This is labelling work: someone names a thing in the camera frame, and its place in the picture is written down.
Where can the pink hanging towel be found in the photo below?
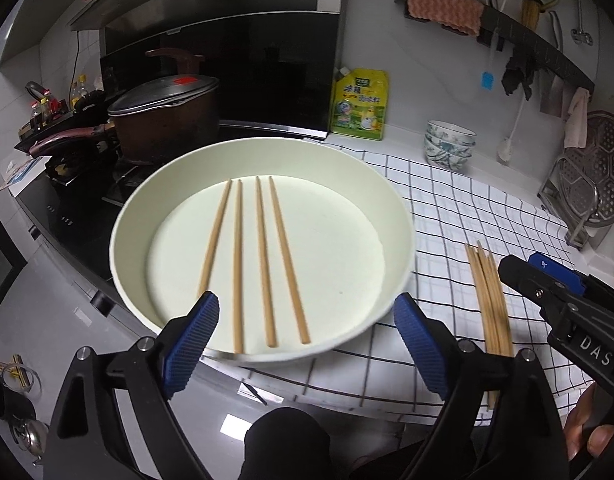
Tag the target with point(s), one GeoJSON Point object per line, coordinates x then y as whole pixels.
{"type": "Point", "coordinates": [576, 127]}

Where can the pink orange hanging cloth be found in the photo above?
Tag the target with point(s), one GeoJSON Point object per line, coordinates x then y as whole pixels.
{"type": "Point", "coordinates": [462, 16]}

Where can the black checked white cloth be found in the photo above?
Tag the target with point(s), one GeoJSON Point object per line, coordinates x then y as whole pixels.
{"type": "Point", "coordinates": [373, 375]}

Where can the blue wall hook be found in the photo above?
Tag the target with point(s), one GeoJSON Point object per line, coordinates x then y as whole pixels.
{"type": "Point", "coordinates": [487, 80]}

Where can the wooden chopstick pile on cloth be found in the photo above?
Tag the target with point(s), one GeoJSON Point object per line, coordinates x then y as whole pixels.
{"type": "Point", "coordinates": [491, 301]}

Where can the person's right hand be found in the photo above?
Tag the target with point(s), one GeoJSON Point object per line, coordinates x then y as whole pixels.
{"type": "Point", "coordinates": [574, 428]}

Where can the condiment bottles group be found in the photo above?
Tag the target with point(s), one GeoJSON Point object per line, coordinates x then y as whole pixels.
{"type": "Point", "coordinates": [82, 97]}

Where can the metal steamer rack stand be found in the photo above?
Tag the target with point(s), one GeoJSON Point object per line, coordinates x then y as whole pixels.
{"type": "Point", "coordinates": [579, 188]}

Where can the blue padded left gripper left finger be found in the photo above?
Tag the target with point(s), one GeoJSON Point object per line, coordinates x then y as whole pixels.
{"type": "Point", "coordinates": [184, 340]}

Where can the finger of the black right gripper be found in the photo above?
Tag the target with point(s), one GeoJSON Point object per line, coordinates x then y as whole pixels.
{"type": "Point", "coordinates": [528, 281]}

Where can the large cream round bowl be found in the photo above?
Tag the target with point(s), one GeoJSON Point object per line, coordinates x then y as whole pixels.
{"type": "Point", "coordinates": [303, 245]}

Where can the dark frying pan red handle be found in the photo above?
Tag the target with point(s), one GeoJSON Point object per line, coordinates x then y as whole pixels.
{"type": "Point", "coordinates": [89, 122]}

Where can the dark red cooking pot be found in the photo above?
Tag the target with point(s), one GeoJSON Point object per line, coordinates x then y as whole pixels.
{"type": "Point", "coordinates": [159, 136]}

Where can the black wall rail shelf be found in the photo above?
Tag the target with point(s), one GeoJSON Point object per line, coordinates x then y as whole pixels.
{"type": "Point", "coordinates": [546, 55]}

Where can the stacked blue patterned bowls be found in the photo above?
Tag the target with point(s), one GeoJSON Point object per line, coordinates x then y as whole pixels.
{"type": "Point", "coordinates": [447, 145]}

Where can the yellow green detergent refill pouch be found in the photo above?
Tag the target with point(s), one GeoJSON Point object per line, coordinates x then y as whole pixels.
{"type": "Point", "coordinates": [360, 104]}

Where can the grey metal pot lid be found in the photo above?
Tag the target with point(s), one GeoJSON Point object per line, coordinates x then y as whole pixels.
{"type": "Point", "coordinates": [170, 91]}

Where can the keys on counter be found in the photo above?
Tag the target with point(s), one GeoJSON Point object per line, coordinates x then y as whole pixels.
{"type": "Point", "coordinates": [19, 387]}

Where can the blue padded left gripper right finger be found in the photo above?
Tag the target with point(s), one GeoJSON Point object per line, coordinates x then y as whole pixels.
{"type": "Point", "coordinates": [422, 338]}

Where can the black hanging cloth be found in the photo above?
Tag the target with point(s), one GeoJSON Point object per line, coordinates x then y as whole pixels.
{"type": "Point", "coordinates": [520, 72]}

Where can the white hanging ladle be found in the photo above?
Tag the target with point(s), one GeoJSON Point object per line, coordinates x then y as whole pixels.
{"type": "Point", "coordinates": [504, 149]}

